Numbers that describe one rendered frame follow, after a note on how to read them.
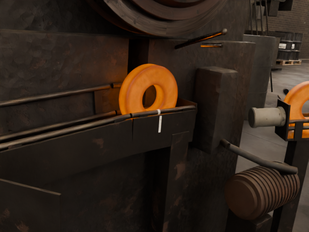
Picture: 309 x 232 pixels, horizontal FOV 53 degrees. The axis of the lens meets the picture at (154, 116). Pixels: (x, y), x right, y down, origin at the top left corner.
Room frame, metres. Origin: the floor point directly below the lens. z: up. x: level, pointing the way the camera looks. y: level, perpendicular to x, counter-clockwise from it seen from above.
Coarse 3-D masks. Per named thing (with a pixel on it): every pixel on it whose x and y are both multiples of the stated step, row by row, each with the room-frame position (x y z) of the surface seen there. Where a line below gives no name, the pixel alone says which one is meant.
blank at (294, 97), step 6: (300, 84) 0.89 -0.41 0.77; (306, 84) 0.88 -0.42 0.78; (294, 90) 0.88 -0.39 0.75; (300, 90) 0.87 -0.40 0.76; (306, 90) 0.87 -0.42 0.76; (288, 96) 0.89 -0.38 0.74; (294, 96) 0.87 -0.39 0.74; (300, 96) 0.87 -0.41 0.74; (306, 96) 0.87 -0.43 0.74; (288, 102) 0.87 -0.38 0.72; (294, 102) 0.87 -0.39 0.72; (300, 102) 0.87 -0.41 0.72; (294, 108) 0.87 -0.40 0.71; (300, 108) 0.87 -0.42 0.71; (294, 114) 0.87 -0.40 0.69; (300, 114) 0.87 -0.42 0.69; (306, 132) 0.88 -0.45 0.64
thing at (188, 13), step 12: (132, 0) 0.62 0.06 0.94; (144, 0) 0.63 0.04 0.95; (156, 0) 0.65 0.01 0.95; (168, 0) 0.65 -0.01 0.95; (180, 0) 0.67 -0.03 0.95; (192, 0) 0.69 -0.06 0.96; (204, 0) 0.74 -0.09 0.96; (216, 0) 0.76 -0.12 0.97; (144, 12) 0.66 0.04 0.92; (156, 12) 0.65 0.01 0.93; (168, 12) 0.67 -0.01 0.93; (180, 12) 0.69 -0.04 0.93; (192, 12) 0.72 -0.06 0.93
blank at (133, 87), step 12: (132, 72) 0.70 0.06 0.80; (144, 72) 0.69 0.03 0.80; (156, 72) 0.72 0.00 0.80; (168, 72) 0.74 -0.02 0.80; (132, 84) 0.67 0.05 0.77; (144, 84) 0.70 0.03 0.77; (156, 84) 0.72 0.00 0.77; (168, 84) 0.74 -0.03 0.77; (120, 96) 0.68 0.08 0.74; (132, 96) 0.68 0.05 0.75; (156, 96) 0.76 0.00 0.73; (168, 96) 0.74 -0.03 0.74; (120, 108) 0.69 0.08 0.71; (132, 108) 0.68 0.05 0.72; (156, 108) 0.73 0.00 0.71
